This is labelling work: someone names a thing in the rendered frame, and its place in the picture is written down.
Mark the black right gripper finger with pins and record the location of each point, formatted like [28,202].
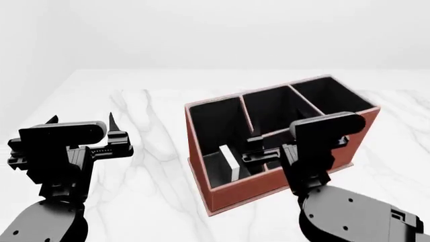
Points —
[342,141]
[255,143]

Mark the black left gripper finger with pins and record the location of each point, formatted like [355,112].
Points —
[116,133]
[53,120]

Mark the white book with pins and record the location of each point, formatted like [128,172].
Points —
[231,161]

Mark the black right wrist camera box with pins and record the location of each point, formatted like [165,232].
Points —
[326,126]

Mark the red-brown three-compartment caddy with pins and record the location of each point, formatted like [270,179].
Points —
[235,194]

